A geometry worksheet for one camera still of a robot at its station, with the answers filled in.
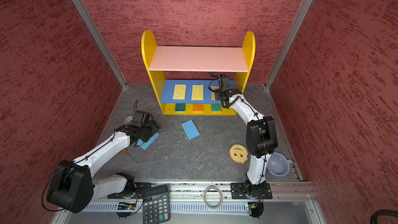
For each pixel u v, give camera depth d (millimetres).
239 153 835
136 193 725
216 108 1047
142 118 678
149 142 878
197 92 950
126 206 720
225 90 719
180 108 1033
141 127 677
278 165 774
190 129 953
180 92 970
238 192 740
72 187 401
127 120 974
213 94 940
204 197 752
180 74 1175
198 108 1061
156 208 681
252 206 711
